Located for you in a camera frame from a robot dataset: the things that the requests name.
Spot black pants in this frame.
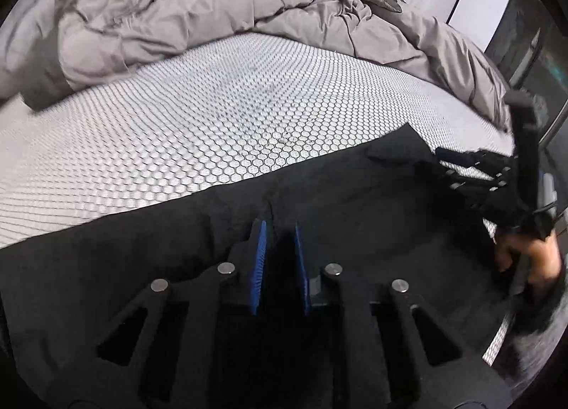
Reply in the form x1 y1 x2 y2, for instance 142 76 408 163
1 127 508 408

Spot person's right hand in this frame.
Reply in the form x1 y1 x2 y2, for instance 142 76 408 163
495 230 563 293

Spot white honeycomb mattress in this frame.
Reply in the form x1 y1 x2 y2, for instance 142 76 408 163
0 31 518 368

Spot grey rumpled duvet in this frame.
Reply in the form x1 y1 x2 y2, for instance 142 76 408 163
1 0 510 129

